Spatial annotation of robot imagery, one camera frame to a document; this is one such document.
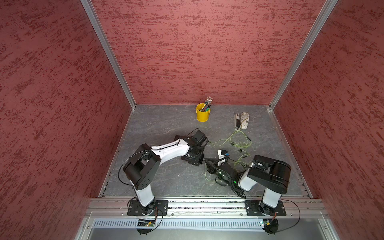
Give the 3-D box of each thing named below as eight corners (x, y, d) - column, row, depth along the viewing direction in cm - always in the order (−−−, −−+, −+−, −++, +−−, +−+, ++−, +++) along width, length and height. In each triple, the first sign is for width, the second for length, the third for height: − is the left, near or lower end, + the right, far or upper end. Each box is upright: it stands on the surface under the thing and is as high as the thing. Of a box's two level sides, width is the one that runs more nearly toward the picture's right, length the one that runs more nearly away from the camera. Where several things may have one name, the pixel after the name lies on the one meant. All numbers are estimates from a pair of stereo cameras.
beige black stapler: (234, 130, 108) (236, 126, 104) (234, 117, 116) (235, 113, 112) (238, 131, 108) (240, 127, 104) (238, 117, 116) (239, 113, 112)
